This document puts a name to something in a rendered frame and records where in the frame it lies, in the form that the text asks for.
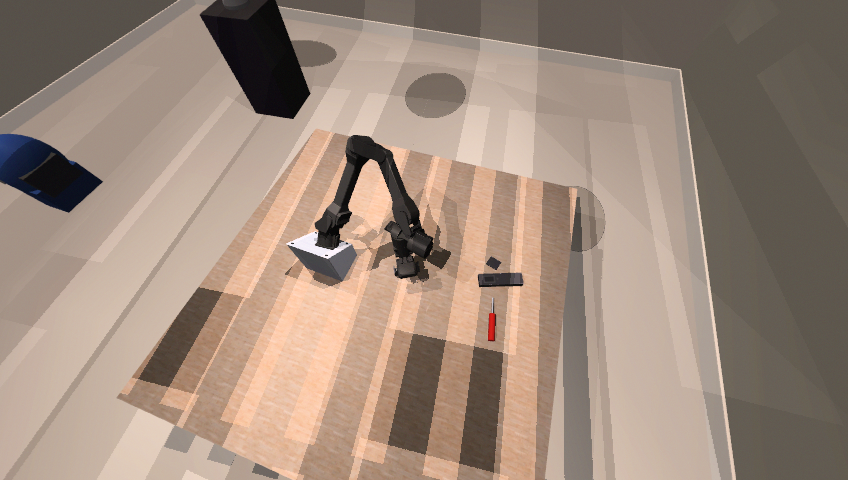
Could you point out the red-handled screwdriver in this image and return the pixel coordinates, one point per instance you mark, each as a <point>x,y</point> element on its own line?
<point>491,327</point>

